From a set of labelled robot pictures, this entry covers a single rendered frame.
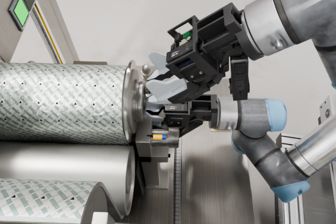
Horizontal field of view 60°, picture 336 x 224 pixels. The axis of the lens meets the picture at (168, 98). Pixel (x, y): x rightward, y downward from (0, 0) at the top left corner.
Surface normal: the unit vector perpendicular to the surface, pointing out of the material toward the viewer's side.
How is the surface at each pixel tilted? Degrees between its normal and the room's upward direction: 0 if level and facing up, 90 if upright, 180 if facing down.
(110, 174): 7
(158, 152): 0
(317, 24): 85
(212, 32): 90
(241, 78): 91
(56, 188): 46
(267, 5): 40
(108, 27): 0
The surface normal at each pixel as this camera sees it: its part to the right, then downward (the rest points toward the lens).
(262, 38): -0.32, 0.57
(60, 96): -0.02, -0.09
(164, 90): 0.04, 0.80
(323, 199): 0.00, -0.54
